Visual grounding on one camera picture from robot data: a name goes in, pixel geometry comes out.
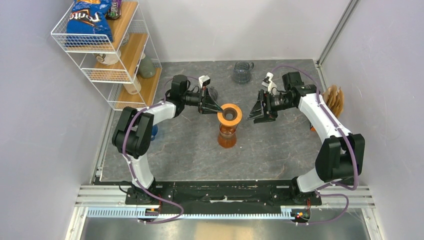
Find wooden ring dripper holder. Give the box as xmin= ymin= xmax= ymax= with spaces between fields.
xmin=217 ymin=103 xmax=243 ymax=127

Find orange glass carafe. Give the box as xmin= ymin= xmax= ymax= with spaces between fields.
xmin=217 ymin=124 xmax=237 ymax=149

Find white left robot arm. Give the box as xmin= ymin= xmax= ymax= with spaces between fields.
xmin=112 ymin=74 xmax=223 ymax=196

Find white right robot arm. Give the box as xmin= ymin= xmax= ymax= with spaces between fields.
xmin=247 ymin=71 xmax=365 ymax=198

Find smoky glass dripper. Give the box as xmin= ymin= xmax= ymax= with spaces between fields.
xmin=208 ymin=86 xmax=219 ymax=102

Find brown paper coffee filters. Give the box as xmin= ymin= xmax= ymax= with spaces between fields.
xmin=321 ymin=84 xmax=345 ymax=118

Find blue plastic dripper cone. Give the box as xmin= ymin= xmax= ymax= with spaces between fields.
xmin=150 ymin=124 xmax=159 ymax=141

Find clear glass pitcher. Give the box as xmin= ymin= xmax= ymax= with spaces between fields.
xmin=231 ymin=61 xmax=255 ymax=84

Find green ceramic vase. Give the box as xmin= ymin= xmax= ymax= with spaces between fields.
xmin=138 ymin=53 xmax=156 ymax=79

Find beige paper cup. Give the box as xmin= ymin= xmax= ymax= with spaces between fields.
xmin=123 ymin=76 xmax=142 ymax=95

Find white ceramic mug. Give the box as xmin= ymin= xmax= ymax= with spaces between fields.
xmin=93 ymin=50 xmax=122 ymax=66

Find dark snack packet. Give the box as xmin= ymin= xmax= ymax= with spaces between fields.
xmin=106 ymin=0 xmax=122 ymax=20

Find blue chips bag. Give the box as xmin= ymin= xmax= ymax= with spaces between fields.
xmin=66 ymin=0 xmax=114 ymax=42

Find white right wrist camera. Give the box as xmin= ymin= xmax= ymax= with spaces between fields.
xmin=261 ymin=72 xmax=278 ymax=95

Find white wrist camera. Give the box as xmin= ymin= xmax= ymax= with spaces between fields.
xmin=198 ymin=75 xmax=211 ymax=89
xmin=261 ymin=72 xmax=278 ymax=95

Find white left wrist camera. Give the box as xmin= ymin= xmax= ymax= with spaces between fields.
xmin=198 ymin=75 xmax=211 ymax=89

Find white wire wooden shelf rack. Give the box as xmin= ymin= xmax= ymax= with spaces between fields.
xmin=50 ymin=0 xmax=162 ymax=111

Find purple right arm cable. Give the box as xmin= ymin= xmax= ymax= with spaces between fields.
xmin=270 ymin=64 xmax=360 ymax=227

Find aluminium frame rail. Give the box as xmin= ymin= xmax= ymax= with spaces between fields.
xmin=66 ymin=180 xmax=383 ymax=240

